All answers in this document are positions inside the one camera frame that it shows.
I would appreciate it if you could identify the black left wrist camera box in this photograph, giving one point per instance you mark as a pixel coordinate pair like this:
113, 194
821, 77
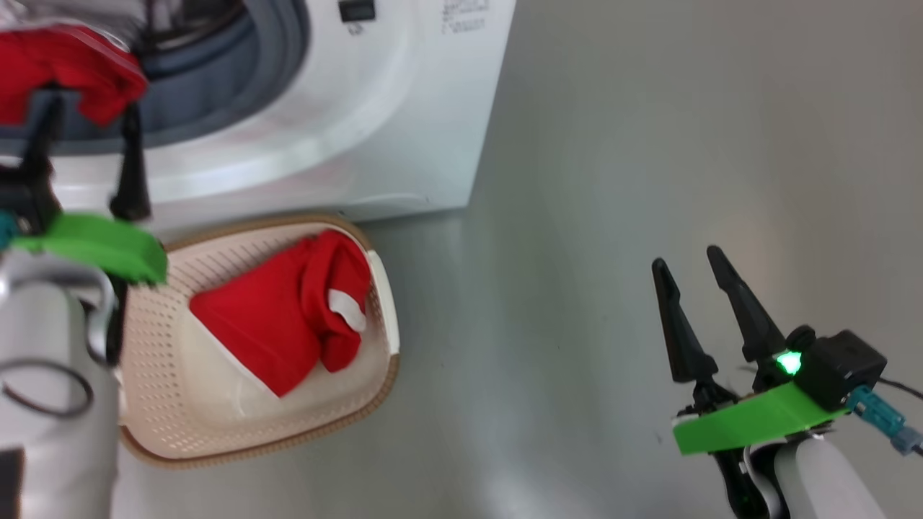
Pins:
25, 198

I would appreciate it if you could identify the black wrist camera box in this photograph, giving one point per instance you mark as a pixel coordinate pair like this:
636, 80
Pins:
840, 367
25, 198

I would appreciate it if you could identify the red garment with white collar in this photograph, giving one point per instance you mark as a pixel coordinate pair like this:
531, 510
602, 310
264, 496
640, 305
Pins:
274, 317

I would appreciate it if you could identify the plain red garment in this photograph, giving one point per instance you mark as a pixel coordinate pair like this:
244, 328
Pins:
65, 68

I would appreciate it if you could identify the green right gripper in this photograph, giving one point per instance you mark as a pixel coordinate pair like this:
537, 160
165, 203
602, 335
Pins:
757, 422

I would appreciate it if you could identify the white front-load washing machine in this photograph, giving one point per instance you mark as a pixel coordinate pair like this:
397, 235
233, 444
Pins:
404, 108

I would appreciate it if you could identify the black door latch socket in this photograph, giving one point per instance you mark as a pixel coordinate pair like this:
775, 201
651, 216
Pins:
357, 9

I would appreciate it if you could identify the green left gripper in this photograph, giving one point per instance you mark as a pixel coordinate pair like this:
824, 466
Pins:
101, 241

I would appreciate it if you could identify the cream perforated laundry basket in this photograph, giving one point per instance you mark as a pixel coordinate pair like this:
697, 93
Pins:
216, 432

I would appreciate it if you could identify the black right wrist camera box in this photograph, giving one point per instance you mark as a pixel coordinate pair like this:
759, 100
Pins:
840, 367

